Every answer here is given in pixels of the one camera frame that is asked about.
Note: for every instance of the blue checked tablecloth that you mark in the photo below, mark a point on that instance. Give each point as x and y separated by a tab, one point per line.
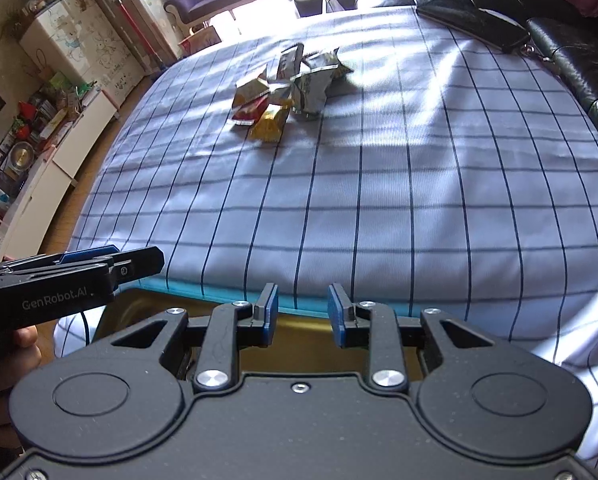
404	185

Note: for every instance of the white cartoon print cabinet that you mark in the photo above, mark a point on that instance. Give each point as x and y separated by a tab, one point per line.
89	35

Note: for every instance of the pile of snack packets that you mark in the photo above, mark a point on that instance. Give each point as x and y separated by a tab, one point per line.
306	90

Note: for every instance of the white low television stand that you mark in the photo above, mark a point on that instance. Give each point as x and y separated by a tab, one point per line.
74	160

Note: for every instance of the person's left hand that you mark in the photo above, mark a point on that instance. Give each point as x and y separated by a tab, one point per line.
26	340

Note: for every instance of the tree print paper bag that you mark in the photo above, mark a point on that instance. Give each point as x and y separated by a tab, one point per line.
201	40

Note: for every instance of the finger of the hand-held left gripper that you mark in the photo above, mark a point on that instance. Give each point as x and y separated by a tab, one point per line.
89	254
139	262

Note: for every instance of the teal tin box gold inside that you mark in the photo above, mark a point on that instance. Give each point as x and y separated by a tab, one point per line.
304	340

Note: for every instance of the red stick vacuum cleaner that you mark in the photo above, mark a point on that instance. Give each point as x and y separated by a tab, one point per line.
128	17

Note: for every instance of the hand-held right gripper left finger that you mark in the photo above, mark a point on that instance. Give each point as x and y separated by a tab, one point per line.
271	317

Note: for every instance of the round metal bowl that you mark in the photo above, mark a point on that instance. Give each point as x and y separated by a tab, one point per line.
21	155

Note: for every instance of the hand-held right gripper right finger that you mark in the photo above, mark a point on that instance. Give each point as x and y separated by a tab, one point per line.
336	322

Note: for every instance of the black tablet case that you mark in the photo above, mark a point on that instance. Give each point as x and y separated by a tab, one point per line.
474	25

